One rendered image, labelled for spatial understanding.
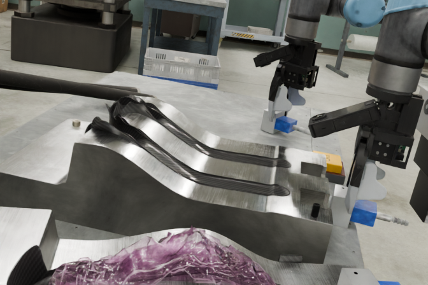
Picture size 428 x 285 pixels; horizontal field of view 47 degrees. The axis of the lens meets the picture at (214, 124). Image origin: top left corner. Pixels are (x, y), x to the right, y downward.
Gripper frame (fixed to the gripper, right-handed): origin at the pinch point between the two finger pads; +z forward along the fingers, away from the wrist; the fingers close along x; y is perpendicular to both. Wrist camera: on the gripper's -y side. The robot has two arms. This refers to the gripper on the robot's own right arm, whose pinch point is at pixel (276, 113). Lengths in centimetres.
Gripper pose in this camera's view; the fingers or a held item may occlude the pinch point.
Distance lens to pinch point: 126.2
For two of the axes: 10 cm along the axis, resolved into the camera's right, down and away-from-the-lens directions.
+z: -1.4, 9.3, 3.3
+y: 8.1, 3.0, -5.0
